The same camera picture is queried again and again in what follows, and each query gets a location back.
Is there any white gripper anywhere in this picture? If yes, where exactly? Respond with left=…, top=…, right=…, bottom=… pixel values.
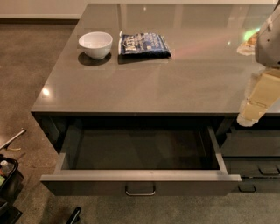
left=237, top=3, right=280, bottom=127

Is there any blue chip bag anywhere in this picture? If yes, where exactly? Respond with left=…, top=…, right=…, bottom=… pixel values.
left=118, top=32, right=172, bottom=58

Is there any open grey top drawer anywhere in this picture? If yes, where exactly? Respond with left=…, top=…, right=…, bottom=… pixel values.
left=40, top=126, right=242, bottom=196

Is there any grey kitchen counter cabinet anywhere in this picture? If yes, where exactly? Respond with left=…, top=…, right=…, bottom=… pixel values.
left=31, top=3, right=279, bottom=192

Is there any white ceramic bowl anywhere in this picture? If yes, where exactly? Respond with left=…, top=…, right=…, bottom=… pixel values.
left=78, top=31, right=113, bottom=60

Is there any black object on floor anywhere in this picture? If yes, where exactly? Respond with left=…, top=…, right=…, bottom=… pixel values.
left=66, top=206, right=81, bottom=224

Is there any metal rod on floor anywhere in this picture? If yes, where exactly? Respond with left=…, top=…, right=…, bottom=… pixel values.
left=0, top=129, right=26, bottom=150

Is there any black bin with bottle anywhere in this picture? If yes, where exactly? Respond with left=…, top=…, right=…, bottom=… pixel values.
left=0, top=156, right=24, bottom=224

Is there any lower right drawer handle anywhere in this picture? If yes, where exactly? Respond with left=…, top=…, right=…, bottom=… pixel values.
left=238, top=184, right=256, bottom=193

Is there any metal drawer handle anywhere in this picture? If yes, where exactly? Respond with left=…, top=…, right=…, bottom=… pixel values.
left=125, top=184, right=156, bottom=197

